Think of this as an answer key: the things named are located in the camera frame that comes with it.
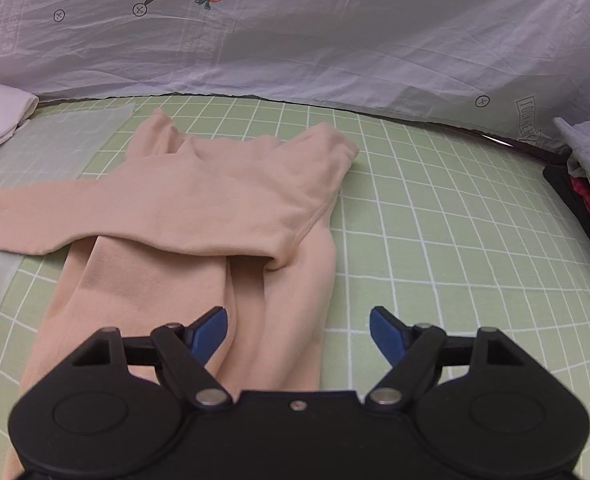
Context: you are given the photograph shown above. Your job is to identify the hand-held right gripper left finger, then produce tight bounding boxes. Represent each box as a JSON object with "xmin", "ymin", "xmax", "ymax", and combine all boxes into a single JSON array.
[{"xmin": 70, "ymin": 306, "xmax": 230, "ymax": 408}]

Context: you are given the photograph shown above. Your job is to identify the green grid mat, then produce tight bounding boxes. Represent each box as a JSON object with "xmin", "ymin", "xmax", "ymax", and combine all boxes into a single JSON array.
[{"xmin": 0, "ymin": 92, "xmax": 590, "ymax": 480}]

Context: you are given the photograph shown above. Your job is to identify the beige tights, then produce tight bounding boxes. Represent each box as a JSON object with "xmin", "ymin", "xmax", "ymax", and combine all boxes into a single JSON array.
[{"xmin": 0, "ymin": 109, "xmax": 360, "ymax": 480}]

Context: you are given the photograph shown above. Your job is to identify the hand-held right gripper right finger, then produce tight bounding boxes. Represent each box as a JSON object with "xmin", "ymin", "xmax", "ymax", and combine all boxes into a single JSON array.
[{"xmin": 366, "ymin": 306, "xmax": 523, "ymax": 408}]

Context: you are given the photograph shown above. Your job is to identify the white carrot print sheet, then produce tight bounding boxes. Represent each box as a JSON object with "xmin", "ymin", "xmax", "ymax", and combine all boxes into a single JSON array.
[{"xmin": 0, "ymin": 0, "xmax": 590, "ymax": 153}]

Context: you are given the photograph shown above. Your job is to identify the black container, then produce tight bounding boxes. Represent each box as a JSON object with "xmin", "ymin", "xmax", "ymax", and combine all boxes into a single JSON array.
[{"xmin": 542, "ymin": 162, "xmax": 590, "ymax": 276}]

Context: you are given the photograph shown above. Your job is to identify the dark bed rail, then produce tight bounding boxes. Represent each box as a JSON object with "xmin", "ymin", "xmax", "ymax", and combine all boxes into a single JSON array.
[{"xmin": 40, "ymin": 92, "xmax": 570, "ymax": 155}]

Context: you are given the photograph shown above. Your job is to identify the white cloth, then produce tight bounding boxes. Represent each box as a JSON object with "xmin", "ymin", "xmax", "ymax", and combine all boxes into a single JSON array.
[{"xmin": 0, "ymin": 85, "xmax": 40, "ymax": 181}]

